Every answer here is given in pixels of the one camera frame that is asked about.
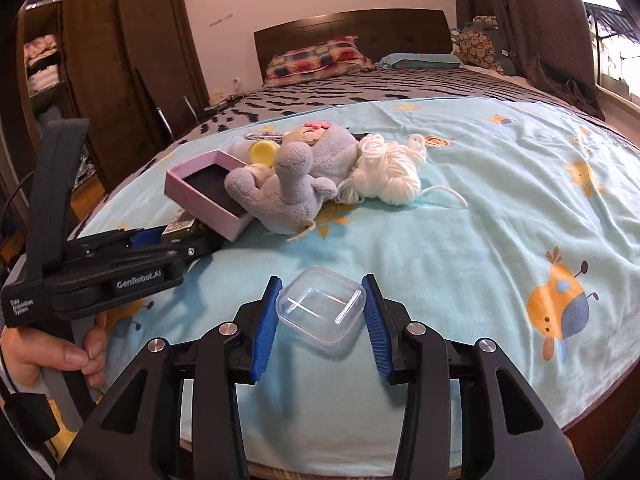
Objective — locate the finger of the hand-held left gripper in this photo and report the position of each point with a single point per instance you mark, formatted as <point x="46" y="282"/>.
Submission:
<point x="195" y="249"/>
<point x="147" y="236"/>

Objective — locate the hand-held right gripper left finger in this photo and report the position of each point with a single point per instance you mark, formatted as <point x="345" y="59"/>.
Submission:
<point x="265" y="330"/>

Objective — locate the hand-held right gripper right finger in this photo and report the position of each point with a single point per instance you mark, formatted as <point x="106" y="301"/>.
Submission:
<point x="376" y="330"/>

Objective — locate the dark green packet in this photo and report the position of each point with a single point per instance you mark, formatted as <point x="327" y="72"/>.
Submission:
<point x="186" y="225"/>

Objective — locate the clear plastic box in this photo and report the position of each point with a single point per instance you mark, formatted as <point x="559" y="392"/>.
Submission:
<point x="320" y="310"/>

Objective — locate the person's left hand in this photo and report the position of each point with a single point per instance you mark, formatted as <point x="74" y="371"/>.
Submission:
<point x="35" y="355"/>

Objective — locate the pink cardboard box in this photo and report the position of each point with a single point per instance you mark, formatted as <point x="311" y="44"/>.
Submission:
<point x="222" y="222"/>

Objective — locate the light blue printed blanket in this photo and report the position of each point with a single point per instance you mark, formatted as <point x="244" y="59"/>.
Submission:
<point x="475" y="260"/>

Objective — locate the grey plush toy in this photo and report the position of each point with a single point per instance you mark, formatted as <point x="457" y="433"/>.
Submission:
<point x="300" y="175"/>

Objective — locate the white yarn bundle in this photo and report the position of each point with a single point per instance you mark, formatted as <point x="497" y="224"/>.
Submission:
<point x="385" y="170"/>

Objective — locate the dark wooden wardrobe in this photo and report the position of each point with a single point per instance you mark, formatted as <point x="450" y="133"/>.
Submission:
<point x="125" y="60"/>

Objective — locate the stack of folded clothes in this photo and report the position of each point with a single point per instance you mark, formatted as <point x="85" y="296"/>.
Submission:
<point x="42" y="60"/>

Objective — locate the checkered pillow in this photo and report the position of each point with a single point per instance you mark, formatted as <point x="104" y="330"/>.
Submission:
<point x="320" y="57"/>

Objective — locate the grey zigzag bedsheet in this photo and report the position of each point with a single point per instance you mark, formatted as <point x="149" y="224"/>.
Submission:
<point x="400" y="85"/>

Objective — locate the teal pillow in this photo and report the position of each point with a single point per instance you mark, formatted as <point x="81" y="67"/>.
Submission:
<point x="420" y="60"/>

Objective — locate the dark wooden headboard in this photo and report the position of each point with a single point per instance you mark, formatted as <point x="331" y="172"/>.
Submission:
<point x="400" y="30"/>

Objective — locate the patterned cushion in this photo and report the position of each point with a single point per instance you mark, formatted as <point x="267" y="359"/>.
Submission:
<point x="475" y="42"/>

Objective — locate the brown curtain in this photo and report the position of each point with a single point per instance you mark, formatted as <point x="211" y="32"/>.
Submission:
<point x="540" y="20"/>

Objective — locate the window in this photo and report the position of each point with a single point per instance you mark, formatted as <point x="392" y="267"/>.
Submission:
<point x="610" y="35"/>

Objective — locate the metal folding chair frame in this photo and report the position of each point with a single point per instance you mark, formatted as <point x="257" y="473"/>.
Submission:
<point x="162" y="120"/>

